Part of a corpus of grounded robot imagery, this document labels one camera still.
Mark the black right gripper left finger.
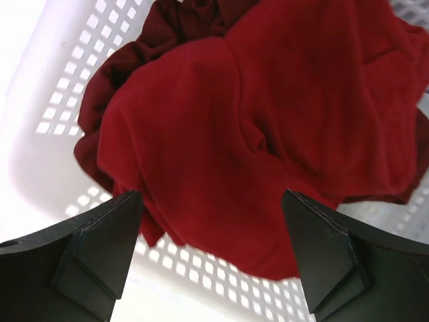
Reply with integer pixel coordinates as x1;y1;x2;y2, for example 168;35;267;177
1;191;142;321

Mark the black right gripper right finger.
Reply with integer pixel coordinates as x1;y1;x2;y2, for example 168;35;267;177
282;190;428;322

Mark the bright red t shirt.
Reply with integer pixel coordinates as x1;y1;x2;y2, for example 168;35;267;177
97;1;428;280

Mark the white plastic laundry basket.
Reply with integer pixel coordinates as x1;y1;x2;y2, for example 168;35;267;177
1;1;428;321

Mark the dark red t shirt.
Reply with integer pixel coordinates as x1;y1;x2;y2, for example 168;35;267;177
73;0;235;199

